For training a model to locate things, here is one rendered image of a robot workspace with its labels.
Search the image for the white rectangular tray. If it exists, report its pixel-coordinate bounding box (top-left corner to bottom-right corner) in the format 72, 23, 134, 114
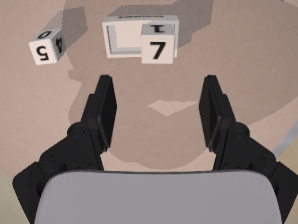
102, 15, 179, 58

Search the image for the white number cube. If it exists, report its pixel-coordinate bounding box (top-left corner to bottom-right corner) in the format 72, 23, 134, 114
141, 24, 176, 64
29, 28, 67, 65

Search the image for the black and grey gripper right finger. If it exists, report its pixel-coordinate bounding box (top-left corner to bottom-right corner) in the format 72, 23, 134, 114
199, 75, 298, 224

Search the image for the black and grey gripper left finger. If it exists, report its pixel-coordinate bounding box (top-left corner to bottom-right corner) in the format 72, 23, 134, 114
12, 75, 117, 224

